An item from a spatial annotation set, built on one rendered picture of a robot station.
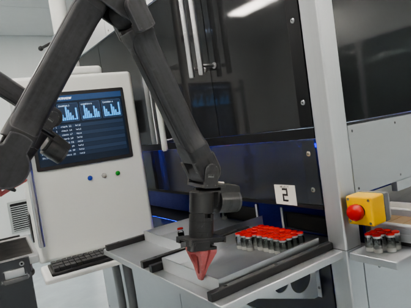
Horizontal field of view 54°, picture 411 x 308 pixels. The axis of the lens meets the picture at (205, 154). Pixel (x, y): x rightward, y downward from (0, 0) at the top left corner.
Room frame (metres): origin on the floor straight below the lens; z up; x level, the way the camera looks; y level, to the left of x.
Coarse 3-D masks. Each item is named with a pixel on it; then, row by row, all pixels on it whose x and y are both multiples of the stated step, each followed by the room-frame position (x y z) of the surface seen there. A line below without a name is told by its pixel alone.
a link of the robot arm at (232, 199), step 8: (208, 168) 0.89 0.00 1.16; (216, 168) 0.90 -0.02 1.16; (208, 176) 0.89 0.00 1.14; (216, 176) 0.90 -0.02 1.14; (192, 184) 0.93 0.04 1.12; (200, 184) 0.91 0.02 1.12; (208, 184) 0.89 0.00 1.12; (216, 184) 0.90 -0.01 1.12; (224, 184) 0.93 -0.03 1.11; (224, 192) 0.94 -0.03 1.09; (232, 192) 0.95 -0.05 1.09; (224, 200) 0.93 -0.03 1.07; (232, 200) 0.94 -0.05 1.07; (240, 200) 0.95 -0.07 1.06; (224, 208) 0.93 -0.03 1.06; (232, 208) 0.94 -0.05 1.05
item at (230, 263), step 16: (176, 256) 1.10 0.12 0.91; (224, 256) 1.11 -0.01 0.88; (240, 256) 1.09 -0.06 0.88; (256, 256) 1.07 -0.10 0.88; (272, 256) 0.96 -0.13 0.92; (288, 256) 0.99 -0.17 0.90; (176, 272) 1.02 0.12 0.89; (192, 272) 0.95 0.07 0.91; (208, 272) 1.00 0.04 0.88; (224, 272) 0.99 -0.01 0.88; (240, 272) 0.90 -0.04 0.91; (208, 288) 0.90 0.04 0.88
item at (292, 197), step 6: (276, 186) 1.20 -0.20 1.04; (282, 186) 1.18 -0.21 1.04; (288, 186) 1.16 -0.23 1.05; (294, 186) 1.14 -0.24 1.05; (276, 192) 1.20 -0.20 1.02; (282, 192) 1.18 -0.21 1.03; (288, 192) 1.16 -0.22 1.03; (294, 192) 1.14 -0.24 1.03; (276, 198) 1.20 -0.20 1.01; (282, 198) 1.18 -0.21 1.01; (288, 198) 1.16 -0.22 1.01; (294, 198) 1.14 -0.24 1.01; (288, 204) 1.17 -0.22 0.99; (294, 204) 1.15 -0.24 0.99
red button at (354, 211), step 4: (356, 204) 0.95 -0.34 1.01; (348, 208) 0.96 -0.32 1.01; (352, 208) 0.94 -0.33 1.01; (356, 208) 0.94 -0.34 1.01; (360, 208) 0.94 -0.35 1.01; (348, 212) 0.95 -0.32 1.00; (352, 212) 0.94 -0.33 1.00; (356, 212) 0.94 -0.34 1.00; (360, 212) 0.93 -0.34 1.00; (348, 216) 0.96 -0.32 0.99; (352, 216) 0.94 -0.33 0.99; (356, 216) 0.94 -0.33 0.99; (360, 216) 0.93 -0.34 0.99; (352, 220) 0.95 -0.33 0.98; (356, 220) 0.94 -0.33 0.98
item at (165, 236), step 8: (216, 216) 1.59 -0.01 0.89; (168, 224) 1.47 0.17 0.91; (176, 224) 1.49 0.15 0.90; (184, 224) 1.51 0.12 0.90; (216, 224) 1.49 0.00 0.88; (224, 224) 1.48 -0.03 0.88; (232, 224) 1.46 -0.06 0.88; (240, 224) 1.34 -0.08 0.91; (248, 224) 1.36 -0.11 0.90; (256, 224) 1.38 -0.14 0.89; (144, 232) 1.41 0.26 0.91; (152, 232) 1.43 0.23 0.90; (160, 232) 1.45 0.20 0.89; (168, 232) 1.47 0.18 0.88; (176, 232) 1.46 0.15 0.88; (184, 232) 1.44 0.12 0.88; (216, 232) 1.28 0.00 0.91; (224, 232) 1.30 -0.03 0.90; (152, 240) 1.37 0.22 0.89; (160, 240) 1.31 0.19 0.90; (168, 240) 1.27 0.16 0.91; (168, 248) 1.27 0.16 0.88; (176, 248) 1.23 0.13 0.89
